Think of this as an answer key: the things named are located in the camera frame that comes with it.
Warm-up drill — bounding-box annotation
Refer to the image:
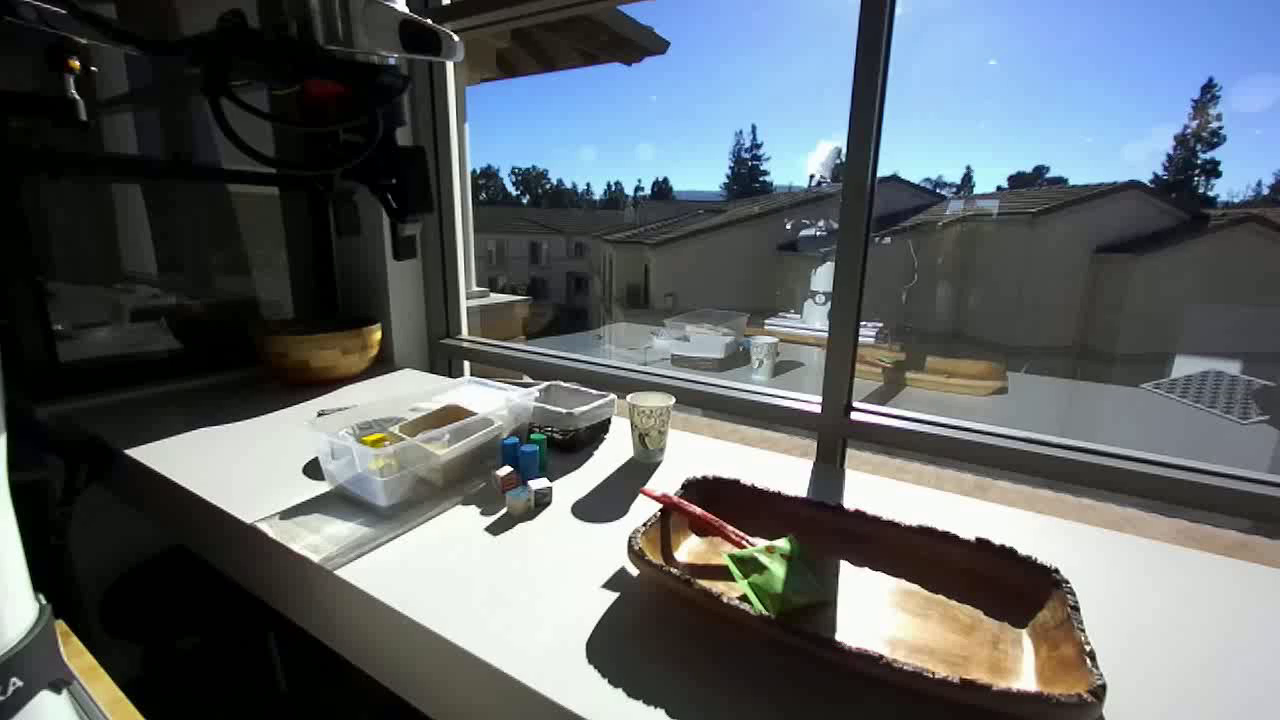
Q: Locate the wooden plank beside robot base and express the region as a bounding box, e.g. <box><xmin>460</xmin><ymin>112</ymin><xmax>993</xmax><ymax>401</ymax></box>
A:
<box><xmin>52</xmin><ymin>614</ymin><xmax>145</xmax><ymax>720</ymax></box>

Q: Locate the green folded paper toy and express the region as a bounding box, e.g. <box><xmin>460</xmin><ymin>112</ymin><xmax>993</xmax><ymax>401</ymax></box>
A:
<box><xmin>719</xmin><ymin>531</ymin><xmax>837</xmax><ymax>619</ymax></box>

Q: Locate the woven brown basket tray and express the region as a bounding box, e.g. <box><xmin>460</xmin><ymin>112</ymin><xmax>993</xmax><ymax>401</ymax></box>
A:
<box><xmin>624</xmin><ymin>471</ymin><xmax>1111</xmax><ymax>720</ymax></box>

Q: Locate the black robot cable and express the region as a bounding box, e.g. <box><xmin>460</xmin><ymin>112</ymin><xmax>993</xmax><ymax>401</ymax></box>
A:
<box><xmin>197</xmin><ymin>13</ymin><xmax>415</xmax><ymax>183</ymax></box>

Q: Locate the clear plastic storage bin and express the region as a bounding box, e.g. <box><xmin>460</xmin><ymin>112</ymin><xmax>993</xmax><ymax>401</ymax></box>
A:
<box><xmin>315</xmin><ymin>383</ymin><xmax>537</xmax><ymax>512</ymax></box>

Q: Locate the flat clear plastic lid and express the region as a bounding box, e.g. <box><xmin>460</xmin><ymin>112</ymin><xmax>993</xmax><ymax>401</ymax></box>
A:
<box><xmin>251</xmin><ymin>479</ymin><xmax>453</xmax><ymax>577</ymax></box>

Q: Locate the brown roof overhang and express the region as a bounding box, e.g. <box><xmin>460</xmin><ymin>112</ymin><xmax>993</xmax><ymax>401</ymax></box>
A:
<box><xmin>442</xmin><ymin>0</ymin><xmax>670</xmax><ymax>88</ymax></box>

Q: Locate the round wooden bowl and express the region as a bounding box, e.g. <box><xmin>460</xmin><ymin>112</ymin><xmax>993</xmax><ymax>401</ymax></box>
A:
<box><xmin>251</xmin><ymin>314</ymin><xmax>386</xmax><ymax>390</ymax></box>

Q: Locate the plain wooden toy cube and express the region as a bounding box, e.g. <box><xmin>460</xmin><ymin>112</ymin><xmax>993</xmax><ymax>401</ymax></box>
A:
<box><xmin>504</xmin><ymin>471</ymin><xmax>556</xmax><ymax>523</ymax></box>

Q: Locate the paper cup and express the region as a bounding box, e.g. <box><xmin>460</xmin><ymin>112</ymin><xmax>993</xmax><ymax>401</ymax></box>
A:
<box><xmin>624</xmin><ymin>387</ymin><xmax>680</xmax><ymax>466</ymax></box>

